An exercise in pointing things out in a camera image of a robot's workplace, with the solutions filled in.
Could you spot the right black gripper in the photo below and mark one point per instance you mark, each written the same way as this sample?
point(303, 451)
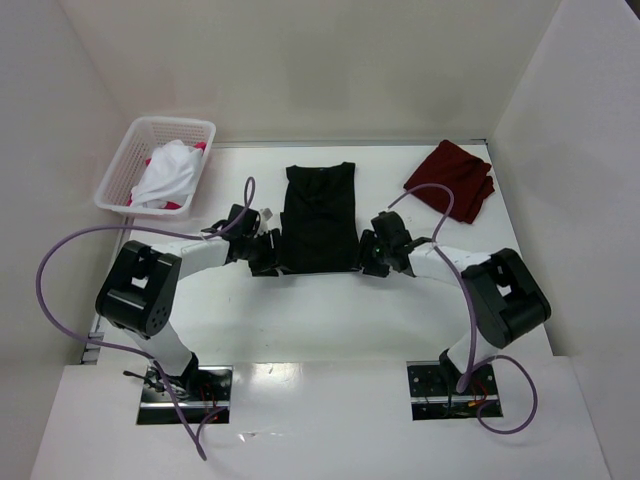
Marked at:
point(367, 252)

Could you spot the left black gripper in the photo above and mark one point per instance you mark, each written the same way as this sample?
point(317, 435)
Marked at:
point(272, 248)

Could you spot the black t shirt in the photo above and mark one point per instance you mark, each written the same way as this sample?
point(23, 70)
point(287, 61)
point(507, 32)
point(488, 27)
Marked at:
point(318, 220)

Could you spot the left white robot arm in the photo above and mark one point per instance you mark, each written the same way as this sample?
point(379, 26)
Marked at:
point(138, 293)

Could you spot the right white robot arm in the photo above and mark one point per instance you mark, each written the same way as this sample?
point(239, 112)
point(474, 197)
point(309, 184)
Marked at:
point(502, 298)

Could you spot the folded dark red t shirt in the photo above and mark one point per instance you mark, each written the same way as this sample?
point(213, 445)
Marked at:
point(466, 175)

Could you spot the white plastic basket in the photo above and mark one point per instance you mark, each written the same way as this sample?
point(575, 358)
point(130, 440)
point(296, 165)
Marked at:
point(143, 136)

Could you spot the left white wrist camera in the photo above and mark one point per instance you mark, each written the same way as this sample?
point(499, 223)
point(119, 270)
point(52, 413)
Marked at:
point(265, 215)

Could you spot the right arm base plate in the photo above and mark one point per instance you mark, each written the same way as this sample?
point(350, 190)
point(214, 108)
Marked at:
point(433, 395)

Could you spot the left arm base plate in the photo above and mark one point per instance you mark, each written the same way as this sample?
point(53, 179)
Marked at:
point(213, 394)

